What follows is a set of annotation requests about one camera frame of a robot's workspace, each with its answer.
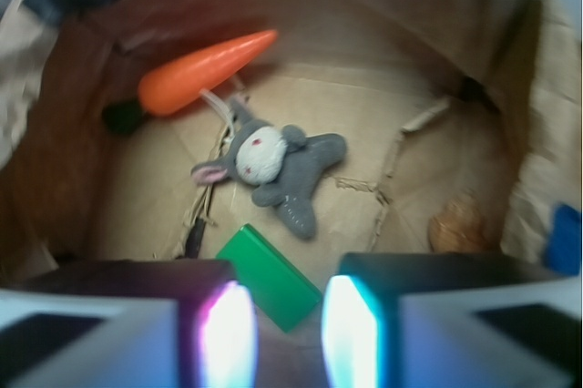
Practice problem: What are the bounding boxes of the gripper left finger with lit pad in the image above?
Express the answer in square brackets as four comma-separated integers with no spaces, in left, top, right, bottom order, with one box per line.
[1,260,258,387]

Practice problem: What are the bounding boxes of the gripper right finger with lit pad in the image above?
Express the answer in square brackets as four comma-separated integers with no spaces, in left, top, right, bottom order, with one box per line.
[321,253,582,387]

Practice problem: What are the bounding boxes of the green rectangular block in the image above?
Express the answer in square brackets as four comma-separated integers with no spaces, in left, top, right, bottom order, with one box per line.
[215,224,322,332]

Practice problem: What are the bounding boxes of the tan spiral seashell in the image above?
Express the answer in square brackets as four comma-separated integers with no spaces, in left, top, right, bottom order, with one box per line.
[428,191,487,252]

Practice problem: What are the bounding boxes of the grey plush bunny toy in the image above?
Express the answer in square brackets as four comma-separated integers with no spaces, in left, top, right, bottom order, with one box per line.
[190,91,347,240]

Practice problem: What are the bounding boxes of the orange plastic carrot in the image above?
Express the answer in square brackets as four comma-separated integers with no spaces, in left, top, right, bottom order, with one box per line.
[101,29,278,135]

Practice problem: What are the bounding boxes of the brown paper bag container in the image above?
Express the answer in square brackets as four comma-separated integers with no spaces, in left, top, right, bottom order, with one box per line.
[1,0,582,285]

